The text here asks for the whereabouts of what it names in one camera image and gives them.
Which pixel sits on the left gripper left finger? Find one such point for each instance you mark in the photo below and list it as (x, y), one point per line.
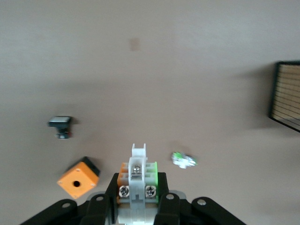
(93, 213)

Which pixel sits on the red push button switch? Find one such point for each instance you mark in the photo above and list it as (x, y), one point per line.
(138, 187)

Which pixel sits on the black square push button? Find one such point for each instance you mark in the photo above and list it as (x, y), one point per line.
(61, 120)

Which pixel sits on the green push button switch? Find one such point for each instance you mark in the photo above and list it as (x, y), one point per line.
(184, 160)

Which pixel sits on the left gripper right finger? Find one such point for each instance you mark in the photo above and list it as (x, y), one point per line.
(178, 213)

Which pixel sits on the orange button enclosure box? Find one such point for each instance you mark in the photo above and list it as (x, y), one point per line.
(86, 178)

